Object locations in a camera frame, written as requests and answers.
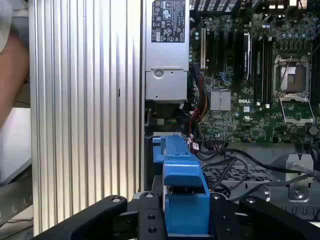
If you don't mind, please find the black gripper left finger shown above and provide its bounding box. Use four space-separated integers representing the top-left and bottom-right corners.
32 191 166 240

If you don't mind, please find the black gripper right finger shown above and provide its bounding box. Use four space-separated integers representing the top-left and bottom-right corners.
209 192 320 240

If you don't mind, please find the hard disk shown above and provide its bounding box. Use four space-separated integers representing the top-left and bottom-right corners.
151 133 213 238

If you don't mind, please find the metal disk bay cage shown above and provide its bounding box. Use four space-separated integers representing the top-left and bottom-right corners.
201 152 320 218

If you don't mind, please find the black RAM slot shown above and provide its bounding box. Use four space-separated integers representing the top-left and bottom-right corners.
268 37 275 103
259 37 266 105
263 37 270 104
253 37 261 105

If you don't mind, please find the white expansion slot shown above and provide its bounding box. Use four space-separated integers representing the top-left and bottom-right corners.
200 26 210 70

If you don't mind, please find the black PC case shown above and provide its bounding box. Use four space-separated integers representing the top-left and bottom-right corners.
139 0 320 240

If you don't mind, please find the green motherboard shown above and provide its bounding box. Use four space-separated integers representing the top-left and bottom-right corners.
188 0 320 145

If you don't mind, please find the silver chipset heatsink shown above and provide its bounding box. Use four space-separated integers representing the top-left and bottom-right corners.
210 90 232 112

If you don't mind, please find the metal socket cover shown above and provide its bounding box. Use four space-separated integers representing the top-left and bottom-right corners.
278 94 316 125

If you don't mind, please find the silver power supply unit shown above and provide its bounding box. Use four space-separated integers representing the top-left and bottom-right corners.
144 0 190 102

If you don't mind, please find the white box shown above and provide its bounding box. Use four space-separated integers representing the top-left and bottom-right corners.
0 106 33 186

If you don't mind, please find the CPU socket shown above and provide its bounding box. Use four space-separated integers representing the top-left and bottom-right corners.
273 56 311 97

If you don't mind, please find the black graphics card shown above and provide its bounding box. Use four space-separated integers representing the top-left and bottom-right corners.
241 31 253 81

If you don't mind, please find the thin black looped wire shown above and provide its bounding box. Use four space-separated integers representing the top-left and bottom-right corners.
201 154 251 198

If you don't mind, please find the thick black cable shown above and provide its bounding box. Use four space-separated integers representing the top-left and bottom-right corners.
206 147 320 176

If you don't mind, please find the coloured power wire bundle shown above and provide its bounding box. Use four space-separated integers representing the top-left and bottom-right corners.
188 62 210 127

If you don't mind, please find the thin wire locking lever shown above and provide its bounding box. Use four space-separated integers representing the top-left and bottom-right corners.
279 56 294 87

